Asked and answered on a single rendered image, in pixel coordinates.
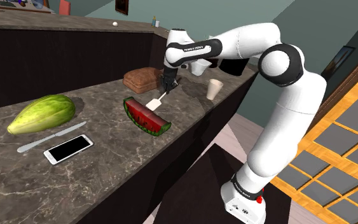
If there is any white spatula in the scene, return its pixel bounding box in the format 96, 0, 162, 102
145, 91, 169, 111

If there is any brown bread loaf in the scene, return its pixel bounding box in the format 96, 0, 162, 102
122, 67, 165, 95

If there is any white paper cup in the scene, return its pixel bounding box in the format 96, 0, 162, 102
205, 78, 224, 101

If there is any red watermelon slice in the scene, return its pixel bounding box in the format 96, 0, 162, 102
123, 96, 172, 137

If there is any white smartphone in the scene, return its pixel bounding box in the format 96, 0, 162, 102
43, 134, 95, 165

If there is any green papaya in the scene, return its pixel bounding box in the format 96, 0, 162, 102
6, 94, 76, 136

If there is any silver table knife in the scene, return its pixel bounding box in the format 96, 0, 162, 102
17, 121, 87, 153

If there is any dark framed wall picture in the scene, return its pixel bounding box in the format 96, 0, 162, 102
114, 0, 130, 16

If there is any blue framed wall picture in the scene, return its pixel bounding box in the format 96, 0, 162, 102
320, 45, 357, 81

